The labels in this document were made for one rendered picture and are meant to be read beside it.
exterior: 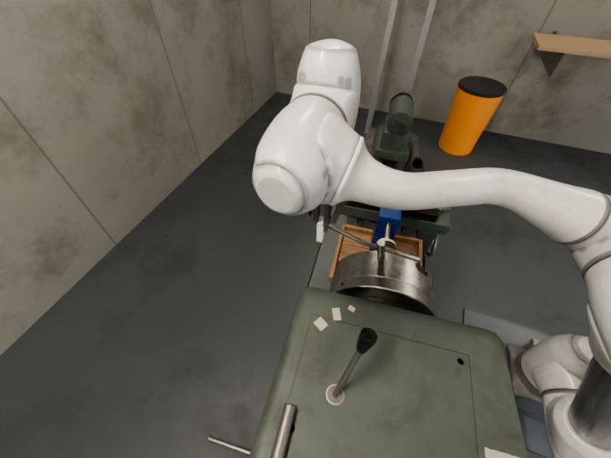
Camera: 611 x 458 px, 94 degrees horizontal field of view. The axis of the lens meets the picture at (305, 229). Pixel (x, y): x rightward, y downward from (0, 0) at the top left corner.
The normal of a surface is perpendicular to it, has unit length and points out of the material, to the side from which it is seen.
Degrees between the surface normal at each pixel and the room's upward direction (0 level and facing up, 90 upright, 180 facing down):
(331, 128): 25
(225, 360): 0
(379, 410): 0
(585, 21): 90
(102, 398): 0
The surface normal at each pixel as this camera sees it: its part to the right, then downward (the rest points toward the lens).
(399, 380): 0.01, -0.65
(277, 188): -0.44, 0.66
